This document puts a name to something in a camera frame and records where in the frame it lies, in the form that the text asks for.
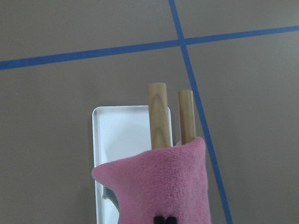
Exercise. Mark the pink fleece cloth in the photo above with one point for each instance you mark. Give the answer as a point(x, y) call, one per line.
point(162, 186)

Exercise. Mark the thick wooden rod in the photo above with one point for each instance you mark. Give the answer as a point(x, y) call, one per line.
point(158, 116)

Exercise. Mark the white rectangular tray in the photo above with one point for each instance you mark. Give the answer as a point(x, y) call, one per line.
point(120, 132)

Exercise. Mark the thin wooden rod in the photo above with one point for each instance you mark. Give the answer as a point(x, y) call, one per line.
point(187, 118)

